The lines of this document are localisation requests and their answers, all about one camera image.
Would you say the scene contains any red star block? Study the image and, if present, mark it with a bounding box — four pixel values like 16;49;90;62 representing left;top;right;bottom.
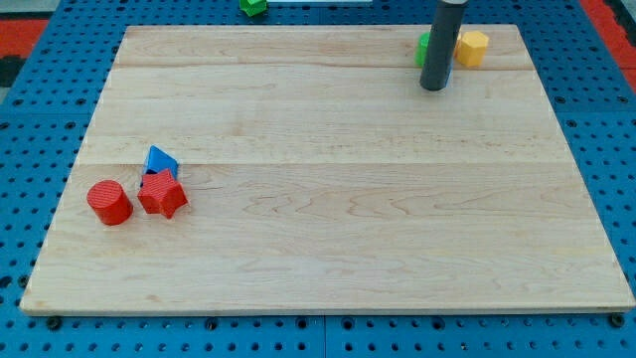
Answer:
137;169;189;219

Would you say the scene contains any light wooden board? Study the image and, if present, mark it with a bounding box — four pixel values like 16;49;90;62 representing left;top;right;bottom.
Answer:
20;25;635;316

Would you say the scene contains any blue triangular block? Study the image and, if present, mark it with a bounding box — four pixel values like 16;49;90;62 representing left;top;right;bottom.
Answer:
140;145;179;186

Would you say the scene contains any green block behind rod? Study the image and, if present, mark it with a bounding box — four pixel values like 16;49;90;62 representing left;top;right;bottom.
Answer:
414;32;430;68

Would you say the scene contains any green block at top edge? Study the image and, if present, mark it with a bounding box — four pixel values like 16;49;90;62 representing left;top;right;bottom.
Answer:
238;0;268;17

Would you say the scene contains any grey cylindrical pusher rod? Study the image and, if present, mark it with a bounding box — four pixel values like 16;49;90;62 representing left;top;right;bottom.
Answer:
419;0;469;91

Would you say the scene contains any yellow hexagon block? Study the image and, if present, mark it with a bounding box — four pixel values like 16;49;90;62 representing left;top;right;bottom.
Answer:
455;31;490;68

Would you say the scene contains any red cylinder block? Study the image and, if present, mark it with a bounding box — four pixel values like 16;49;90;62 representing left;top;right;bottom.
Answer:
86;180;133;226

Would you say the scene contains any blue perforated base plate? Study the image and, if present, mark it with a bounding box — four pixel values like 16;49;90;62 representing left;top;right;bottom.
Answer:
1;0;635;357

